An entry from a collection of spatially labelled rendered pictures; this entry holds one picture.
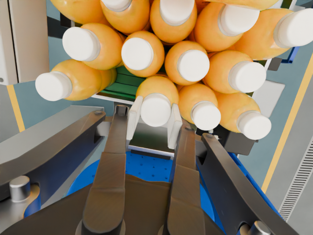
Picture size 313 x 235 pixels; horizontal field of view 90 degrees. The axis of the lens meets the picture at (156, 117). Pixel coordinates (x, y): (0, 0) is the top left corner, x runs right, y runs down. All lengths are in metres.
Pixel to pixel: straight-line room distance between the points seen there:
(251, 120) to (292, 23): 0.12
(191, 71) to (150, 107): 0.07
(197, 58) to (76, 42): 0.15
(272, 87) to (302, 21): 0.33
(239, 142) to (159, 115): 0.27
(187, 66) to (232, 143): 0.26
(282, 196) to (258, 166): 0.53
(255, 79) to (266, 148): 1.63
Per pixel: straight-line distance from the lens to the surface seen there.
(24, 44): 0.35
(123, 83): 0.46
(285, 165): 2.08
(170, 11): 0.22
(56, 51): 1.58
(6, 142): 1.10
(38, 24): 0.38
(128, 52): 0.22
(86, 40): 0.23
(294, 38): 0.26
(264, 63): 0.42
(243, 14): 0.24
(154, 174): 0.39
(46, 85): 0.27
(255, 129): 0.27
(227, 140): 0.41
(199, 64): 0.22
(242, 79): 0.24
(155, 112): 0.19
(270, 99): 0.59
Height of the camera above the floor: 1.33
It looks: 69 degrees down
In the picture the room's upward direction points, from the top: 175 degrees counter-clockwise
